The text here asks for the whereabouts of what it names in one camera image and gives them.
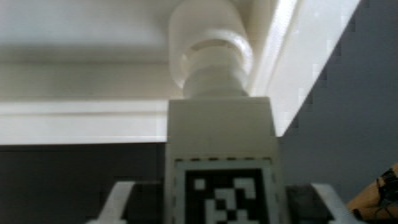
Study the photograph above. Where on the white table leg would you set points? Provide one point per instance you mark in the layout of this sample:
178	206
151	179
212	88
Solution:
219	120

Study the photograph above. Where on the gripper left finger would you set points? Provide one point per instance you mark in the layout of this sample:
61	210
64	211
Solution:
110	214

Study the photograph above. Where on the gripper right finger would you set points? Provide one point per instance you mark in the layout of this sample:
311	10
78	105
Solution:
341	215

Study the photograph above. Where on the white square tabletop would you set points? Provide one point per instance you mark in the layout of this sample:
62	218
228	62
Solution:
91	54

